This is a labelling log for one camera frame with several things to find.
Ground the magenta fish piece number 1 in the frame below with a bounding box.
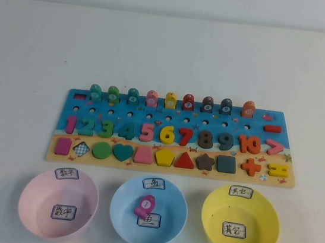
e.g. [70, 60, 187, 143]
[133, 192, 158, 220]

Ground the yellow fish piece 6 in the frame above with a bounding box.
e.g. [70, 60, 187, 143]
[164, 91, 179, 110]

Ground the pink fish piece 5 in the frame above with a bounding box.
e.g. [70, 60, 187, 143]
[145, 89, 160, 108]

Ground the red fish piece 7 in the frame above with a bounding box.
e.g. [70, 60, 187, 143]
[181, 93, 197, 112]

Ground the teal fish piece 4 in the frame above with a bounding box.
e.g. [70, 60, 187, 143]
[125, 87, 141, 106]

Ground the green fish piece 3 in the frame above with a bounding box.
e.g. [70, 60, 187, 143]
[106, 85, 121, 104]

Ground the dark grey fish piece 9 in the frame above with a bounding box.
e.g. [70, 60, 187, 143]
[219, 97, 234, 116]

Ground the light teal fish piece 2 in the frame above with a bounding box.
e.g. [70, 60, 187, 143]
[88, 83, 104, 102]

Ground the colourful wooden puzzle board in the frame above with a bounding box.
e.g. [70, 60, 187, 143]
[45, 81, 305, 193]

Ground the orange fish piece 10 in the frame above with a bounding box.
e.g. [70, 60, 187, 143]
[241, 99, 258, 119]

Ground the yellow labelled bowl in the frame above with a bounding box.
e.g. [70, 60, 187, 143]
[197, 181, 286, 243]

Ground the blue labelled bowl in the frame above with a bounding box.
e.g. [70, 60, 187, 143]
[105, 171, 193, 243]

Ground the pink labelled bowl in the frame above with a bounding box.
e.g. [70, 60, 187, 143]
[14, 162, 103, 243]

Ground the yellow number 6 block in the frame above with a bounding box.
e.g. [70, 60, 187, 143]
[159, 124, 177, 146]

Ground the pink number 5 block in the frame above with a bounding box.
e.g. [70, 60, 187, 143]
[138, 122, 157, 144]

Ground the red number 7 block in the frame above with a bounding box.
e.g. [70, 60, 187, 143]
[177, 127, 195, 147]

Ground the teal number 4 block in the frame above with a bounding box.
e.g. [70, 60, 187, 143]
[117, 121, 137, 141]

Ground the yellow pentagon block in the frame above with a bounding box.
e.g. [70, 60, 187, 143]
[153, 148, 176, 168]

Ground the pink trapezoid block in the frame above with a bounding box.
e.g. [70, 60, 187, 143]
[132, 146, 155, 166]

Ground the red triangle block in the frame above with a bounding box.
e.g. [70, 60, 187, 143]
[173, 150, 197, 171]

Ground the brown number 8 block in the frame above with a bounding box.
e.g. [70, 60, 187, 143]
[196, 129, 216, 150]

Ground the teal heart block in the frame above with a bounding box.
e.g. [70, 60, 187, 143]
[111, 143, 135, 163]

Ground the green number 3 block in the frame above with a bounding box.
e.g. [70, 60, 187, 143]
[97, 118, 116, 140]

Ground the brown star block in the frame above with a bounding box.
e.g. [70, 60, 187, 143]
[194, 152, 217, 172]

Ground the green circle block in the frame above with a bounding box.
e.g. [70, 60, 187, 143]
[91, 141, 113, 161]

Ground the dark grey number 9 block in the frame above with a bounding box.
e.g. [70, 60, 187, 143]
[216, 131, 236, 152]

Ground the light teal number 2 block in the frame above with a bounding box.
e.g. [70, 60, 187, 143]
[77, 116, 96, 138]

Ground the dark grey square block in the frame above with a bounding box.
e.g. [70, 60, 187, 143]
[215, 154, 239, 174]

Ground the orange number 10 block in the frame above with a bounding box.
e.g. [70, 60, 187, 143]
[236, 133, 263, 155]

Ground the magenta number 1 block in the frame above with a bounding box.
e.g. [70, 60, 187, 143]
[64, 114, 78, 135]

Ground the orange plus sign block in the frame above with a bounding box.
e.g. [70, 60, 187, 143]
[239, 156, 263, 177]

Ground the magenta rectangle block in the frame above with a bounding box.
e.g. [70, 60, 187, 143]
[54, 136, 73, 157]

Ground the red minus sign block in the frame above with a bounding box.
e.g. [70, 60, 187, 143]
[263, 124, 283, 134]

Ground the pink greater-than sign block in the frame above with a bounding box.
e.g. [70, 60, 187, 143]
[264, 138, 286, 158]

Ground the yellow equals sign block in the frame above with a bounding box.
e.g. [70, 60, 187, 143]
[266, 162, 291, 178]

